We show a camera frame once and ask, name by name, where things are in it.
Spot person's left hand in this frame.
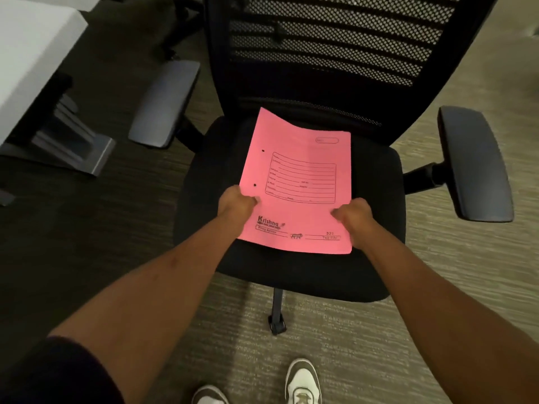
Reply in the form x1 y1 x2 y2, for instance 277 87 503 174
217 185 259 224

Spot person's right hand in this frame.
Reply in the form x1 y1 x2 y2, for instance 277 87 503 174
331 198 374 237

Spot pink paper file folder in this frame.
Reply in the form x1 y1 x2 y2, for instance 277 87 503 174
237 107 353 255

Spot person's left forearm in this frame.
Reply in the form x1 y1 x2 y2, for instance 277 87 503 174
48 210 245 404

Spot person's right forearm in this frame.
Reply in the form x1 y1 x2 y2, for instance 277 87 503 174
352 219 539 404

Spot black mesh office chair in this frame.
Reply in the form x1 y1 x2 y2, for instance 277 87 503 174
128 0 515 336

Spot person's right white shoe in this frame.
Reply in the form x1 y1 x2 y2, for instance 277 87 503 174
285 359 323 404

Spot person's white shoe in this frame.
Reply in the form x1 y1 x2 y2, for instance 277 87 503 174
285 359 323 404
191 385 230 404

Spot person's left white shoe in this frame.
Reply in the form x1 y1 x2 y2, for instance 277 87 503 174
191 385 230 404

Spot white desk with grey leg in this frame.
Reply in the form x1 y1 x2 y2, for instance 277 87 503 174
0 0 116 206

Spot person's black sleeve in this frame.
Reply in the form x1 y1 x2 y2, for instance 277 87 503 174
0 336 125 404

